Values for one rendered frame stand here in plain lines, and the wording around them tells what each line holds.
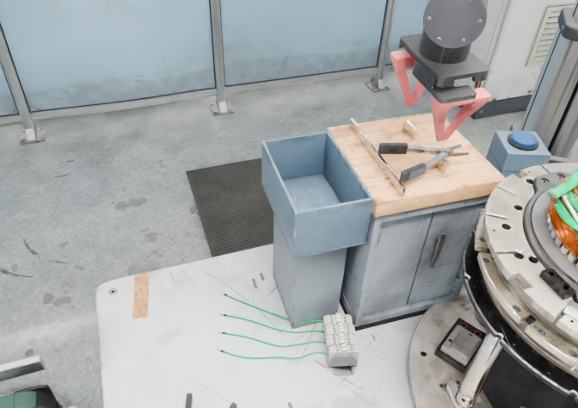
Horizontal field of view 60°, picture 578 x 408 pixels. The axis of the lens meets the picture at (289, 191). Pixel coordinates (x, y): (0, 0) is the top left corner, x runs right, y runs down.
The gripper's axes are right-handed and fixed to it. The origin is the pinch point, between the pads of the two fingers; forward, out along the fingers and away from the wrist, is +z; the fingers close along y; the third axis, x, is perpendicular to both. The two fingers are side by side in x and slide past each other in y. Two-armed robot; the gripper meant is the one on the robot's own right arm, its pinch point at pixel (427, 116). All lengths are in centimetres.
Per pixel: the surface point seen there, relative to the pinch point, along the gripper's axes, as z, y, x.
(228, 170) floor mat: 121, -136, -3
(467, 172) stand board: 8.7, 3.1, 6.9
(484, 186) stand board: 8.9, 6.1, 7.8
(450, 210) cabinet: 13.5, 5.2, 4.2
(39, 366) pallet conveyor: 36, -1, -58
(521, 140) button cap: 11.6, -4.1, 22.5
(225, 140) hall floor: 124, -163, 2
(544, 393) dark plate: 36.1, 25.5, 14.5
